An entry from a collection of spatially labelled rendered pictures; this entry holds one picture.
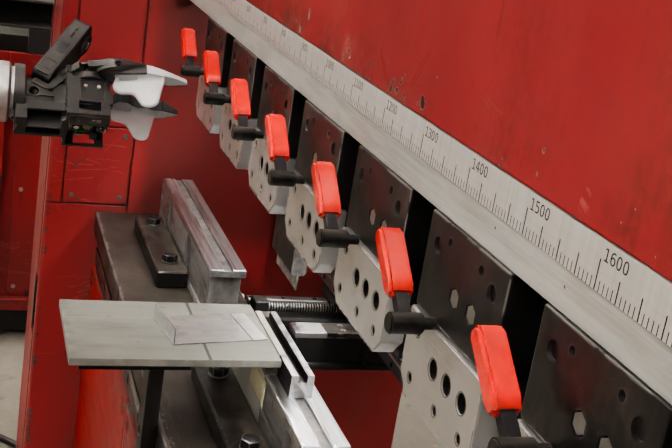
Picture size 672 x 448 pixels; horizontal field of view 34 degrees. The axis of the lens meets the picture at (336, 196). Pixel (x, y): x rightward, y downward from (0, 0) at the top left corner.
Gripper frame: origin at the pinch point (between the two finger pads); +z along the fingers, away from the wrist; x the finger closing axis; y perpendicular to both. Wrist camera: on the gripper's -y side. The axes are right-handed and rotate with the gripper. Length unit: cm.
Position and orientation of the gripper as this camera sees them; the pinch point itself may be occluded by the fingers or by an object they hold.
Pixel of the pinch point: (172, 92)
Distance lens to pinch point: 145.4
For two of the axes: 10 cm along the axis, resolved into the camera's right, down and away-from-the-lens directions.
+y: 1.3, 8.5, -5.2
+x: 3.1, -5.3, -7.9
